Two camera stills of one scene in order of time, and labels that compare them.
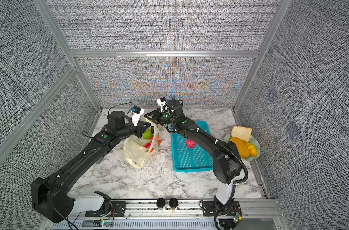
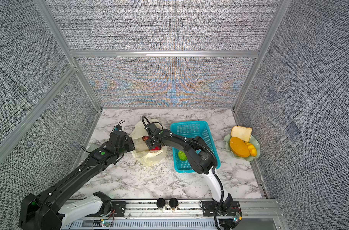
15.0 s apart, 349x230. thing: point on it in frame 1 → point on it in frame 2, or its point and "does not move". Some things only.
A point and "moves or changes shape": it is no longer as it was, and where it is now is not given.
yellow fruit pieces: (252, 149) does not move
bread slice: (243, 133) does not move
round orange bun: (242, 146) does not move
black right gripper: (157, 114) → (149, 143)
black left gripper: (141, 129) → (129, 141)
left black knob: (160, 202) does not move
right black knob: (173, 202) does not move
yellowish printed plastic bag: (136, 151) moves or changes shape
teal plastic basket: (185, 159) does not move
